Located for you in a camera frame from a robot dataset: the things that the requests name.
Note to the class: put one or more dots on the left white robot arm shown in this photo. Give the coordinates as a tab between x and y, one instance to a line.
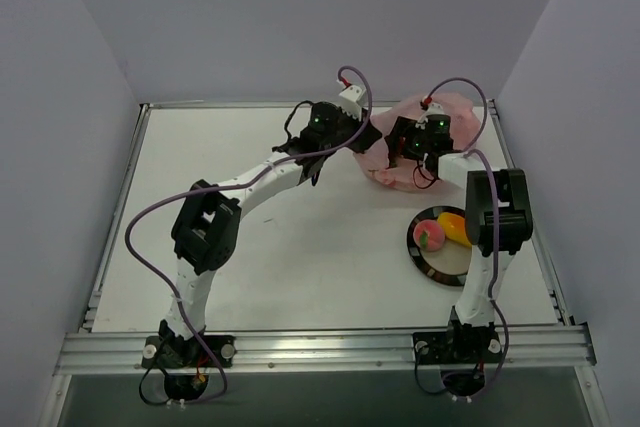
206	229

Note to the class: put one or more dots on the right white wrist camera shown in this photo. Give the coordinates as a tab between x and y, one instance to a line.
432	108

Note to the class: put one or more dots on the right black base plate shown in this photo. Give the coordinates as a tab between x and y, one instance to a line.
474	346

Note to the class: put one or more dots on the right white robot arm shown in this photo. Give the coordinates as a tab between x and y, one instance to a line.
495	221

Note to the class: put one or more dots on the pink fake peach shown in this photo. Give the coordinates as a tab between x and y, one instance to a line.
428	235

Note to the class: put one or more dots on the black rimmed ceramic plate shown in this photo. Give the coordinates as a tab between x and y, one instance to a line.
449	265

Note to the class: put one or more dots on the pink plastic bag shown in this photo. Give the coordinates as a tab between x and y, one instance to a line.
405	177

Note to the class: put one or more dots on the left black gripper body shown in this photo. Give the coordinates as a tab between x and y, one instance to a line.
357	132

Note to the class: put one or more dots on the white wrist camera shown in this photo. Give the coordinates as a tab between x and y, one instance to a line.
350	101
432	108

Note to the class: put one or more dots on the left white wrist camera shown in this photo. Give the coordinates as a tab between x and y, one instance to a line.
350	101

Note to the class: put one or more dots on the aluminium front rail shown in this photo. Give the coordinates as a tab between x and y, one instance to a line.
323	350

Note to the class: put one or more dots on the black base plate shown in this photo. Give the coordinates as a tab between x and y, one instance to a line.
172	353
474	346

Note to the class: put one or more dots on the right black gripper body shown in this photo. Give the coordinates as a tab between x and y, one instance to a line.
400	139

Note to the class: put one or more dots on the orange fake fruit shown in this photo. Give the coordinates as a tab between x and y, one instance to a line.
454	228

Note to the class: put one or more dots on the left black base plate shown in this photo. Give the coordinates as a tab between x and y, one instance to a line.
172	353

